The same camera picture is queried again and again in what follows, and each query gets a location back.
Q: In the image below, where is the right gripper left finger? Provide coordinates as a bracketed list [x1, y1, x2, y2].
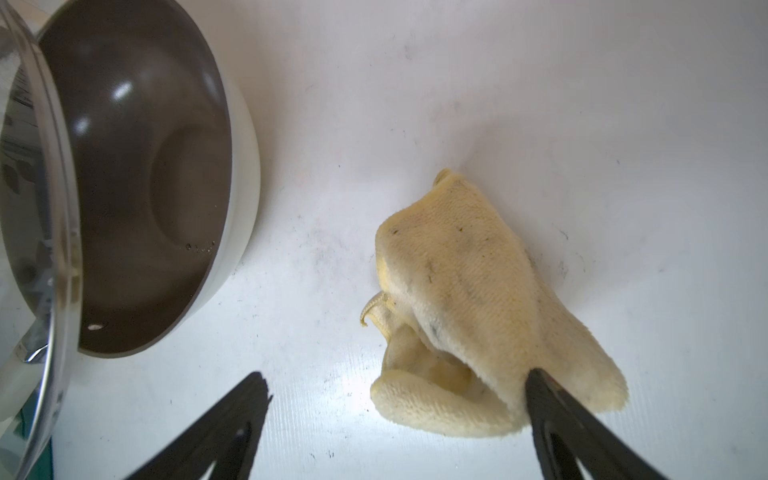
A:
[130, 372, 271, 479]

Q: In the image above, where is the brown frying pan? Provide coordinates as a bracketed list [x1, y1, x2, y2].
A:
[40, 1, 261, 358]

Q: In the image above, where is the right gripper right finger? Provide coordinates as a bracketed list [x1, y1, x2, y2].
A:
[525, 368, 665, 480]

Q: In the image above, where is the glass pot lid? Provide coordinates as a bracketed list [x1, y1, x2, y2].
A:
[1, 1, 82, 479]

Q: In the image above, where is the yellow cloth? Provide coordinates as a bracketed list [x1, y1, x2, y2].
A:
[360, 169, 629, 438]

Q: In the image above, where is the green plastic case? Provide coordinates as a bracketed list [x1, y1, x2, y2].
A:
[16, 411, 54, 480]

